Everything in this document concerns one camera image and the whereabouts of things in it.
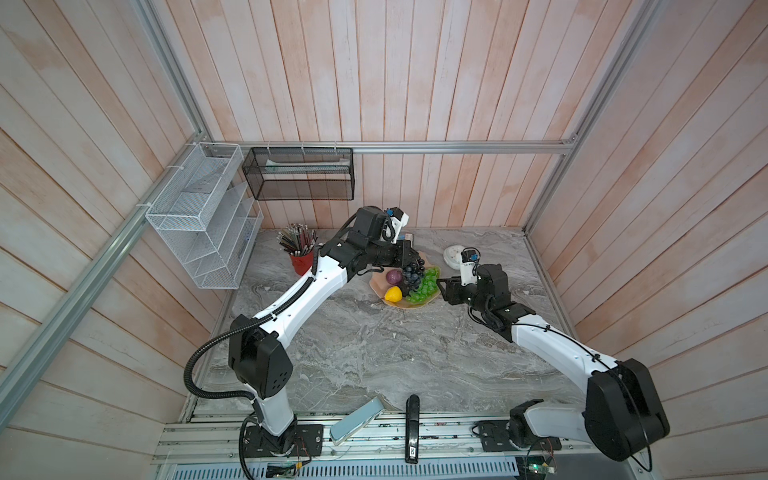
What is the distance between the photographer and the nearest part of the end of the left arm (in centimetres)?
61

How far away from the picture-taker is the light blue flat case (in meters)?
0.73

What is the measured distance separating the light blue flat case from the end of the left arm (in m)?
0.39
